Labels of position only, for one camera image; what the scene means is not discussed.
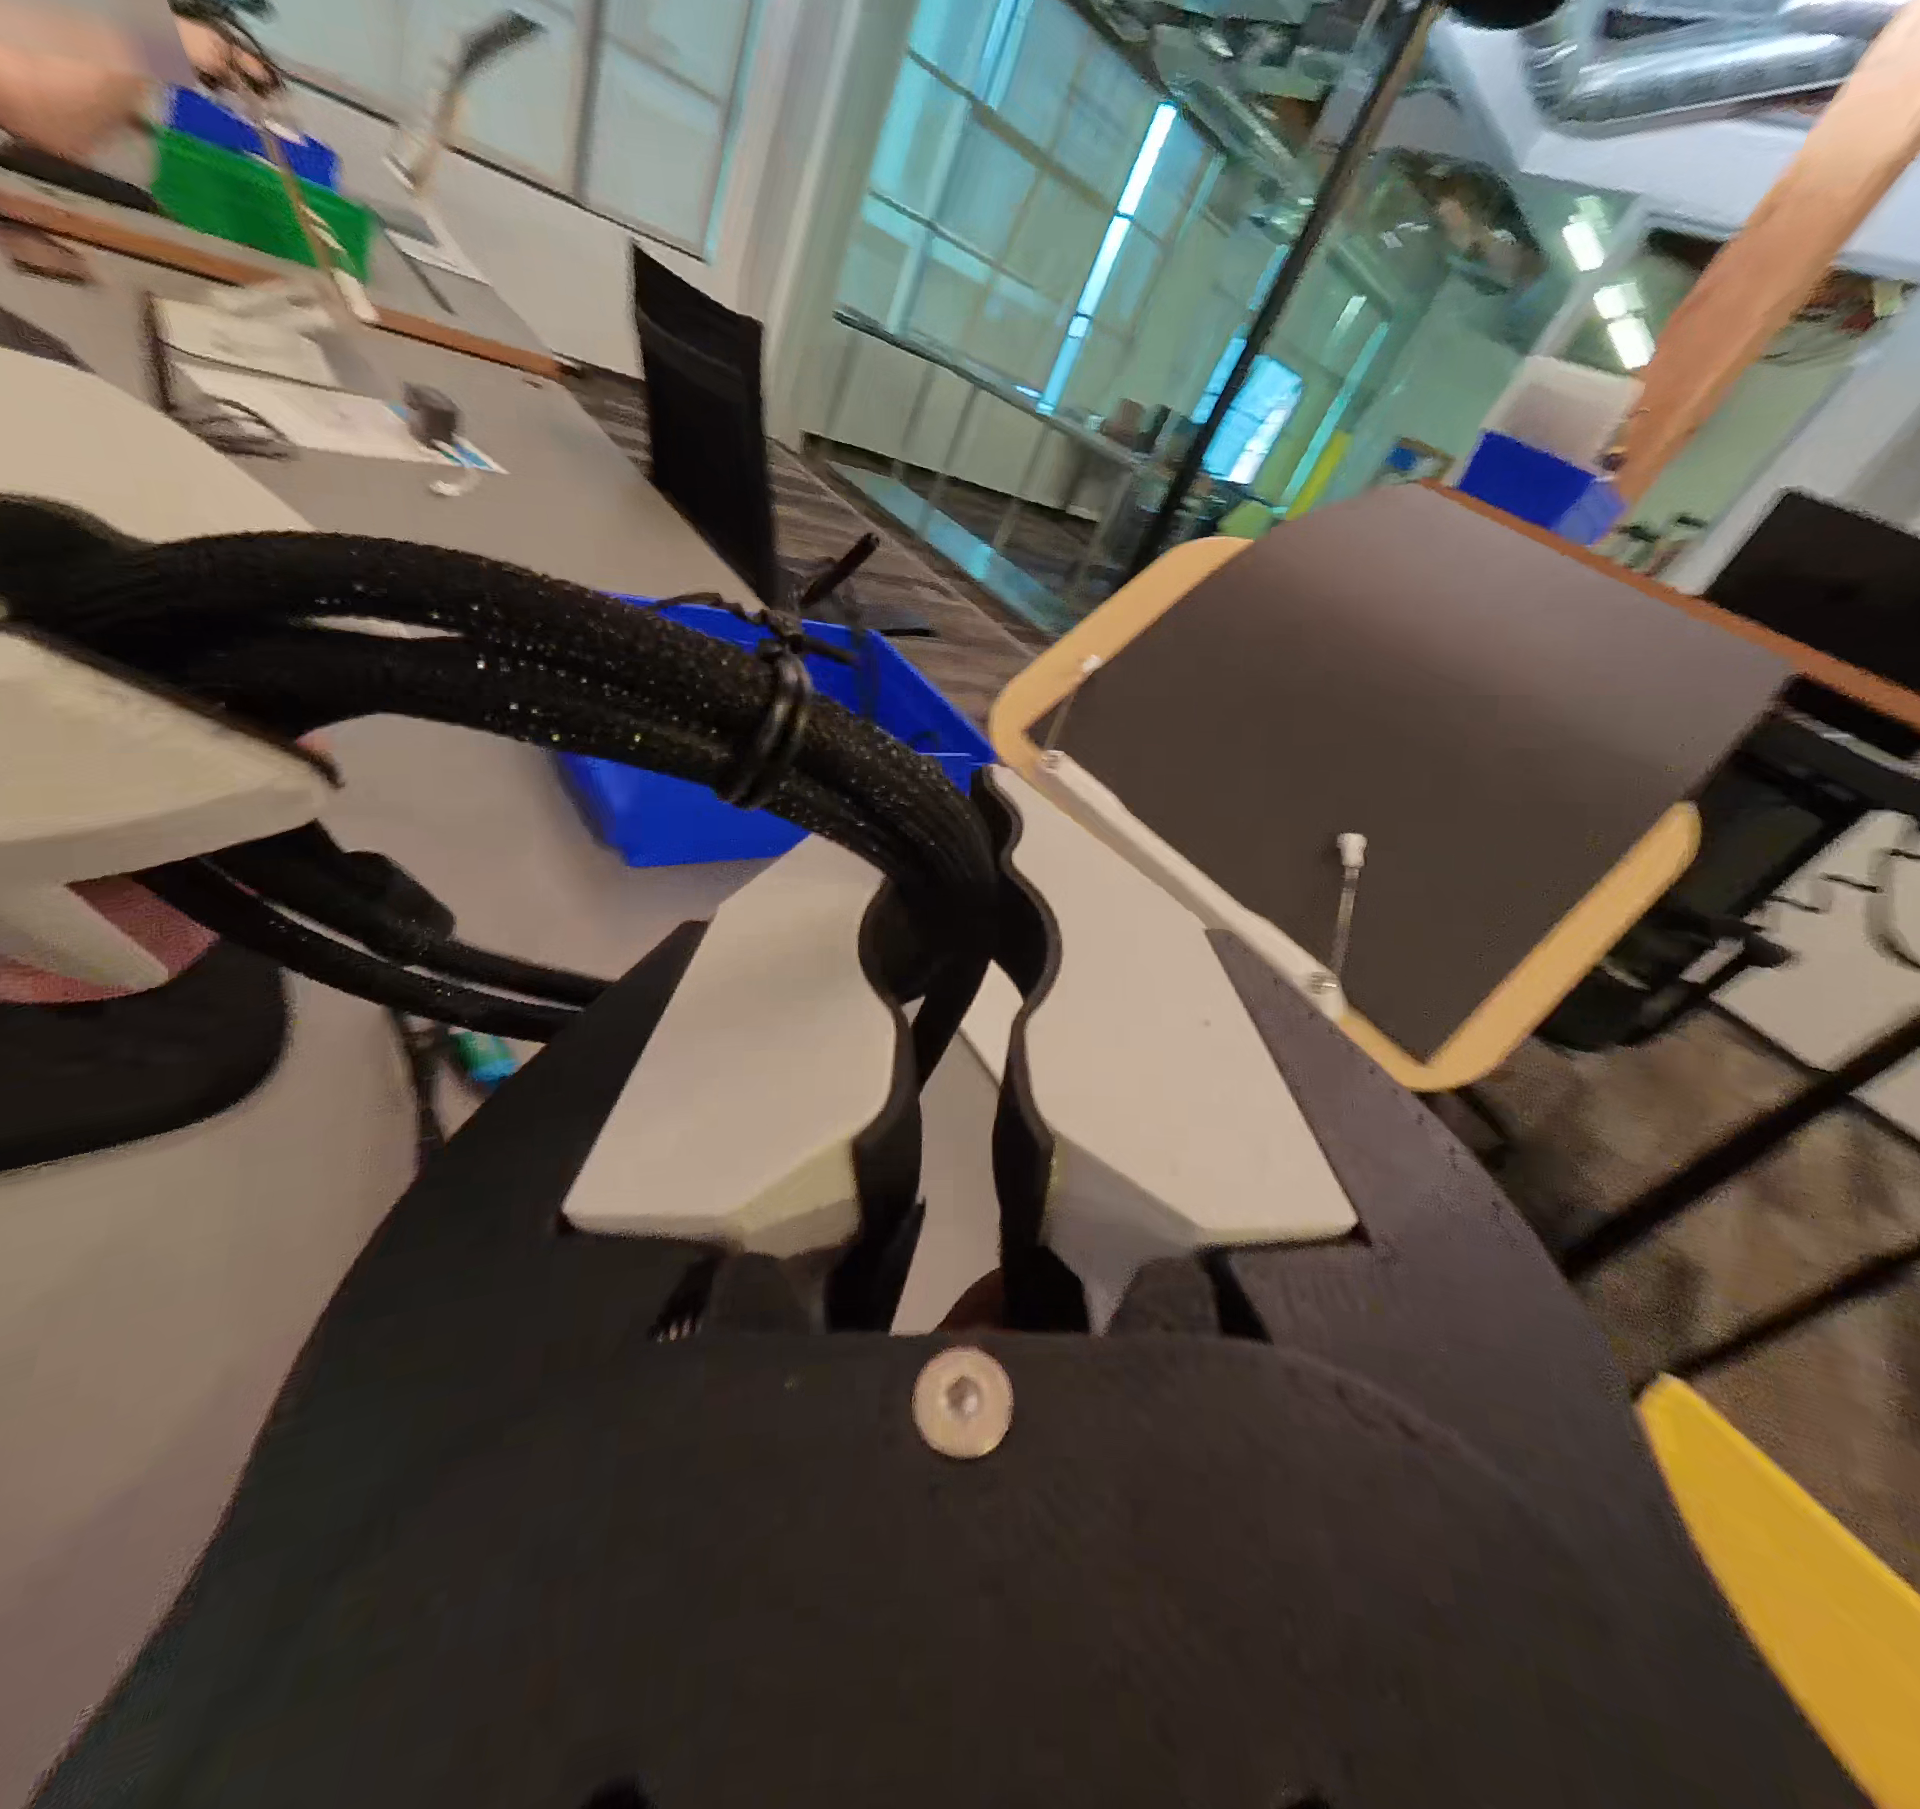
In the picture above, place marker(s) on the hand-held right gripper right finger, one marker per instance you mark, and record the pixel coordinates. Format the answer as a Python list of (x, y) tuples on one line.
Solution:
[(1184, 1087)]

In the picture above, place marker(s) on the white paper sheet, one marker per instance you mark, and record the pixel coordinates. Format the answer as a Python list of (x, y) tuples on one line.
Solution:
[(299, 400)]

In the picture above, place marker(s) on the blue plastic bin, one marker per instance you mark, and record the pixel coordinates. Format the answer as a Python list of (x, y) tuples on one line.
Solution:
[(1545, 488), (203, 114), (675, 821)]

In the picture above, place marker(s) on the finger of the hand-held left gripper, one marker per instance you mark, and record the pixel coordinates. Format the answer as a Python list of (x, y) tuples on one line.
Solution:
[(135, 771), (120, 451)]

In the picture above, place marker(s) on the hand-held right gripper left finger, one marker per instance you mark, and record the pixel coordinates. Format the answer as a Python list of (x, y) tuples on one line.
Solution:
[(721, 1087)]

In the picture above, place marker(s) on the glass railing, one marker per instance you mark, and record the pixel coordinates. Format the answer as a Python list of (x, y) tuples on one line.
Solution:
[(1020, 459)]

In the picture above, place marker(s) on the yellow plastic bin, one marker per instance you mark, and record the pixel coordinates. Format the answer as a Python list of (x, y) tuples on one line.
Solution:
[(1799, 1584)]

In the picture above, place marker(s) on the black office chair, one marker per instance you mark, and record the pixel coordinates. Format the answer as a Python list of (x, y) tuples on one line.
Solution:
[(704, 414)]

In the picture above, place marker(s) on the green plastic bin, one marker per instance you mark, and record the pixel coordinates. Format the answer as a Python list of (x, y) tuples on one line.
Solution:
[(256, 202)]

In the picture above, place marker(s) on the black power adapter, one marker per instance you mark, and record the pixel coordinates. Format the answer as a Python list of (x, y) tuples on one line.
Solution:
[(433, 414)]

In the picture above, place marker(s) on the black tripod legs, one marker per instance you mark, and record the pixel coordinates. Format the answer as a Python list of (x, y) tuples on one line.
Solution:
[(1740, 1144)]

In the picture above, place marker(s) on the black panel on white stand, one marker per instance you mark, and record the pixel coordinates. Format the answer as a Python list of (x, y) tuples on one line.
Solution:
[(496, 38), (1427, 727)]

